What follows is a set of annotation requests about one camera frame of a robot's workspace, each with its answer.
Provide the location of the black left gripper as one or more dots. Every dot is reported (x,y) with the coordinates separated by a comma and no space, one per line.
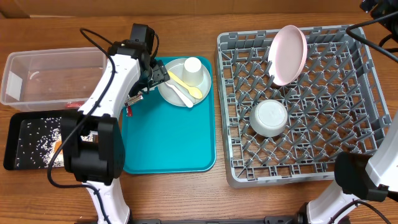
(160,73)

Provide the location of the white plastic cup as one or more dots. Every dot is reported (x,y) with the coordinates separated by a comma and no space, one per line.
(192,73)

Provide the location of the silver foil wrapper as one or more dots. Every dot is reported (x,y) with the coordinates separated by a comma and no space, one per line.
(132,102)

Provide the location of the white large plate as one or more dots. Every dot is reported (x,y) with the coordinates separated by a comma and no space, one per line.
(287,54)

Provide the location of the orange food cube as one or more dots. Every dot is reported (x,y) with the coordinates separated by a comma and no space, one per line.
(57,145)

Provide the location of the grey bowl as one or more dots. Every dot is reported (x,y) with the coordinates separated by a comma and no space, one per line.
(268,118)

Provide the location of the red sauce packet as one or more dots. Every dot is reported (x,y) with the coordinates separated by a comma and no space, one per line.
(74,104)

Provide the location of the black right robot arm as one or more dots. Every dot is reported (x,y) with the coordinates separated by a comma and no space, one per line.
(360,179)

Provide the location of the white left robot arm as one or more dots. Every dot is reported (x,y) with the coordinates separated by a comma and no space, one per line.
(92,145)

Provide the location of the grey dishwasher rack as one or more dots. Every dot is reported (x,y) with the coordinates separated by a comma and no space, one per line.
(335,105)

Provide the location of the grey small plate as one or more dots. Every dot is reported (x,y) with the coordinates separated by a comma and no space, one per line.
(176,67)

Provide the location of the white plastic knife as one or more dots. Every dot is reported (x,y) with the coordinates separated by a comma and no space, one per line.
(184,99)

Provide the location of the yellow plastic spoon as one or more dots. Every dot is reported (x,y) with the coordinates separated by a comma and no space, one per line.
(193,91)

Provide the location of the clear plastic bin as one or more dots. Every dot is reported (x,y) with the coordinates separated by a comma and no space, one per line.
(42,80)

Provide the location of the teal serving tray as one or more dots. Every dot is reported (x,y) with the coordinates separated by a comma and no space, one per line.
(162,138)

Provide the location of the spilled white rice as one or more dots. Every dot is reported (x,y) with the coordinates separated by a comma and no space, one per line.
(36,141)

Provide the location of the black plastic tray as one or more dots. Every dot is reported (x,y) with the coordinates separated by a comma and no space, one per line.
(14,128)

